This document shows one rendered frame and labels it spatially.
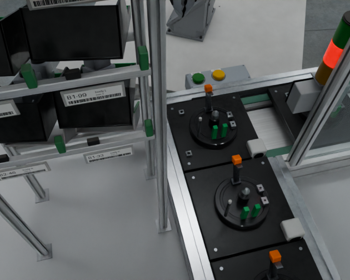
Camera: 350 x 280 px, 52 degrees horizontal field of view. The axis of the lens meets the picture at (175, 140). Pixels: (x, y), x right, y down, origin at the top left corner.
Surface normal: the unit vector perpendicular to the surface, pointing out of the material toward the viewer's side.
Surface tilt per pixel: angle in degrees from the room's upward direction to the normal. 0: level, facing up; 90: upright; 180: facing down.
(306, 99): 90
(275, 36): 0
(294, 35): 0
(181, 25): 90
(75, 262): 0
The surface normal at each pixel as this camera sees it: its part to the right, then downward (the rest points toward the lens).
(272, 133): 0.01, -0.56
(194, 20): -0.29, 0.79
